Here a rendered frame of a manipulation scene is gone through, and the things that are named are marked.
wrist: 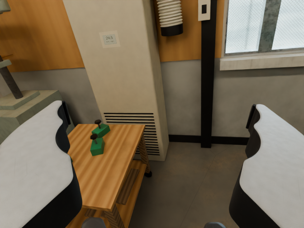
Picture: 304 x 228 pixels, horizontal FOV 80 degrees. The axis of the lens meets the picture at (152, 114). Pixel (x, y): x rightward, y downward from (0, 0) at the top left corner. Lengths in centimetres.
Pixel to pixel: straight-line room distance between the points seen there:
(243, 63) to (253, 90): 28
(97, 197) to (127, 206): 39
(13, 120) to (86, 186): 88
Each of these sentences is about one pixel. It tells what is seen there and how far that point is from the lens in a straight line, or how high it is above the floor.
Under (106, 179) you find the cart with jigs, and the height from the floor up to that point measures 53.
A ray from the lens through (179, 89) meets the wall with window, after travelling 165.
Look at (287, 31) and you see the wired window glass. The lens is 169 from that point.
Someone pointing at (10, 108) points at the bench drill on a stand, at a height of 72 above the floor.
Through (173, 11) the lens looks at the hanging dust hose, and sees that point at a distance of 132.
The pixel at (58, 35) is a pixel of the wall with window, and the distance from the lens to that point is 191.
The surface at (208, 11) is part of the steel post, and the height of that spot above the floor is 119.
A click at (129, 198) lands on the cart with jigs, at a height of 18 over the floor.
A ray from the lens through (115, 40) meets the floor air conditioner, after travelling 132.
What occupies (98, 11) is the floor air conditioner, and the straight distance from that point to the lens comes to 134.
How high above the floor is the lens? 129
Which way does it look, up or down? 31 degrees down
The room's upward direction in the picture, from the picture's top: 9 degrees counter-clockwise
